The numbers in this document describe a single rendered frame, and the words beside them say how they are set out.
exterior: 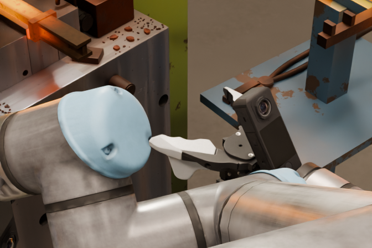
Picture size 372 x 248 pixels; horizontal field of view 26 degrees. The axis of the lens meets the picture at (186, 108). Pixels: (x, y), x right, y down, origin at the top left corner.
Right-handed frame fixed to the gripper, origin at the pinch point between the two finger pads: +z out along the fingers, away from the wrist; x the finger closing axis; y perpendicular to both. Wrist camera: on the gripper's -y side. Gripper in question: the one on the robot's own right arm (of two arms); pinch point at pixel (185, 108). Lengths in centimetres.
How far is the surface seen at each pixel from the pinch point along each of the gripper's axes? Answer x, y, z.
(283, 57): 54, 30, 23
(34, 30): -2.0, -0.2, 29.4
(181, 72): 46, 41, 45
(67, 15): 5.4, 1.3, 30.7
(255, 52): 132, 100, 90
